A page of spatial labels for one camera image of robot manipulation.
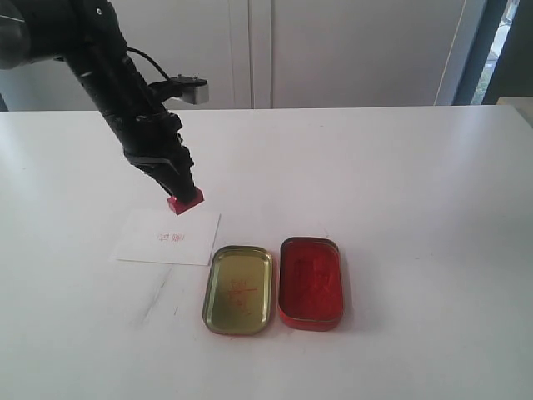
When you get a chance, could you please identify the red rubber stamp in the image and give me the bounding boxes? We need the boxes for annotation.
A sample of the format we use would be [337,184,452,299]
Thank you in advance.
[167,187,204,215]

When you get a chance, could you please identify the white cabinet doors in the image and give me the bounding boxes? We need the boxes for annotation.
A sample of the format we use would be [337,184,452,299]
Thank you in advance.
[0,0,488,112]

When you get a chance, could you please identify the white paper card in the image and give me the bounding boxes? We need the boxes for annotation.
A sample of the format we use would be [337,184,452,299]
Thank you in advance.
[112,209,220,266]

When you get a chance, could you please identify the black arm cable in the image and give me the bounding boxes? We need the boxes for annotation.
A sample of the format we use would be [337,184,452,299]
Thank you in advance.
[127,47,172,81]

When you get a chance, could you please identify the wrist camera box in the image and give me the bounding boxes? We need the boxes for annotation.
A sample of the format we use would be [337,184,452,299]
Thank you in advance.
[148,75,209,105]

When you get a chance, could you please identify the gold tin lid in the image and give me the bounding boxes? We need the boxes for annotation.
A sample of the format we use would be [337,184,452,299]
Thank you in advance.
[202,245,274,336]

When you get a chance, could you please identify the red ink pad tin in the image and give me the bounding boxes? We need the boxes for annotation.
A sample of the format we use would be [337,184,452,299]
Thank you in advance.
[277,237,344,332]

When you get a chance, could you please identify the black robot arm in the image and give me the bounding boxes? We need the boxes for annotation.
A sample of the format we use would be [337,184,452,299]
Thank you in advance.
[1,0,207,207]

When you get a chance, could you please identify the white neighbouring table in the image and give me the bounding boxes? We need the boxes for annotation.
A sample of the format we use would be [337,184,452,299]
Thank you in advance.
[497,97,533,127]

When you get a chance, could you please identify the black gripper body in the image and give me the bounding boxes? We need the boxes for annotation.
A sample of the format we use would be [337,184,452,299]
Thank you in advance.
[103,99,193,175]

